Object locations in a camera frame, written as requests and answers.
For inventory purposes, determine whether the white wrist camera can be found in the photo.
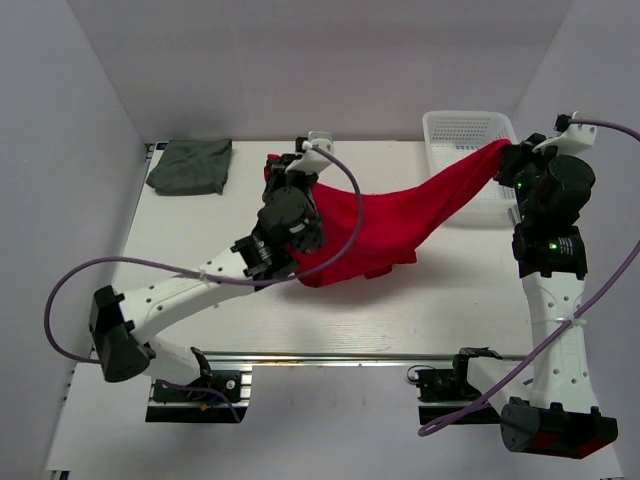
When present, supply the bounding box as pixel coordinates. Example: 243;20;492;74
286;131;334;175
533;111;597;156

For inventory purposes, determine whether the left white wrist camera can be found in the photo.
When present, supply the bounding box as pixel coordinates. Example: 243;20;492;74
286;131;334;175

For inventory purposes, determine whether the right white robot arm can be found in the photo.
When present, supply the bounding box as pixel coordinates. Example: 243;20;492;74
495;133;618;459

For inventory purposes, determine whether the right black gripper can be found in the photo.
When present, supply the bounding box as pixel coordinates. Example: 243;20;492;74
493;133;570;222

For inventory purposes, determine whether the white plastic basket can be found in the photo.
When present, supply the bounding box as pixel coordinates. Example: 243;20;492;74
422;110;517;217

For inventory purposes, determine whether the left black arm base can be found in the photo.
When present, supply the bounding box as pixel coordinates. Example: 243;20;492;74
145;348;248;424

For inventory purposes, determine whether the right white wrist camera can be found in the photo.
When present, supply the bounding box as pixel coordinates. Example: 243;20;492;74
533;111;597;156

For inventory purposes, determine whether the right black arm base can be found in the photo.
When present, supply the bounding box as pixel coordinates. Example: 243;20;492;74
406;347;503;426

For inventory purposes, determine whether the red t-shirt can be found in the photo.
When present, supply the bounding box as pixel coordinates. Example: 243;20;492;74
293;140;510;288

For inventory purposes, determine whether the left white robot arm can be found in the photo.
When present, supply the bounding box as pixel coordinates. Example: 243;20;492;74
89;150;330;399

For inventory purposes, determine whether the folded grey t-shirt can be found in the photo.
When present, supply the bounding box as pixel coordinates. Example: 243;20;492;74
146;139;233;196

